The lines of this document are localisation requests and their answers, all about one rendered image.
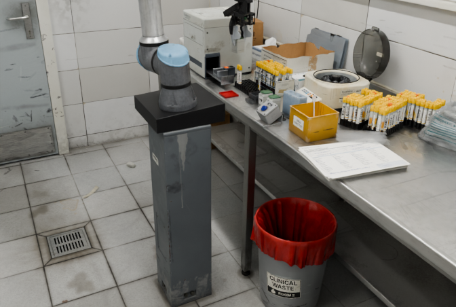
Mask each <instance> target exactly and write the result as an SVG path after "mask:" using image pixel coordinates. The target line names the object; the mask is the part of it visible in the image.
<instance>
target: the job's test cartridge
mask: <svg viewBox="0 0 456 307"><path fill-rule="evenodd" d="M244 46H245V40H244V39H238V40H235V46H234V45H233V43H232V41H231V51H232V52H234V53H236V54H238V53H241V52H244Z"/></svg>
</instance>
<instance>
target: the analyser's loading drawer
mask: <svg viewBox="0 0 456 307"><path fill-rule="evenodd" d="M206 72H207V74H209V75H211V76H212V77H213V78H215V79H217V80H218V81H220V82H221V85H225V84H233V83H234V75H228V70H224V68H223V67H221V68H213V69H206Z"/></svg>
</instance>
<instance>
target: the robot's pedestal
mask: <svg viewBox="0 0 456 307"><path fill-rule="evenodd" d="M211 128H212V126H211V125H210V124H206V125H202V126H195V127H191V128H184V129H180V130H173V131H170V132H163V133H159V134H157V133H156V131H154V129H152V127H151V126H150V125H149V124H148V129H149V150H150V161H151V182H152V192H153V214H154V224H155V246H156V256H157V277H158V282H159V284H160V286H161V288H162V290H163V292H164V293H165V295H166V297H167V299H168V301H169V303H170V305H171V307H177V306H180V305H183V304H186V303H189V302H192V301H194V300H198V299H200V298H203V297H206V296H208V295H212V226H211Z"/></svg>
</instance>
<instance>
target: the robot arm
mask: <svg viewBox="0 0 456 307"><path fill-rule="evenodd" d="M234 1H237V3H236V4H234V5H232V6H231V7H230V8H228V9H226V10H225V11H224V12H223V14H224V17H230V16H231V18H230V22H229V32H230V36H231V40H232V43H233V45H234V46H235V40H236V39H240V37H241V36H242V37H243V38H244V40H245V42H246V38H247V37H252V33H251V32H250V31H249V30H248V25H250V26H251V25H254V24H255V13H254V12H251V11H250V3H253V0H234ZM138 6H139V12H140V23H141V29H142V37H141V38H140V39H139V46H138V48H137V50H136V59H137V61H138V63H139V64H140V66H142V67H143V68H144V69H146V70H148V71H150V72H153V73H156V74H158V75H160V79H161V92H160V96H159V108H160V109H161V110H163V111H168V112H181V111H187V110H190V109H192V108H194V107H195V106H196V105H197V97H196V95H195V93H194V91H193V88H192V86H191V74H190V66H189V53H188V50H187V48H186V47H185V46H182V45H180V44H174V43H169V40H168V37H167V36H166V35H165V34H164V25H163V18H162V5H161V0H138ZM253 16H254V21H253ZM237 24H238V25H239V26H240V30H241V34H240V33H239V32H238V30H239V27H238V25H237Z"/></svg>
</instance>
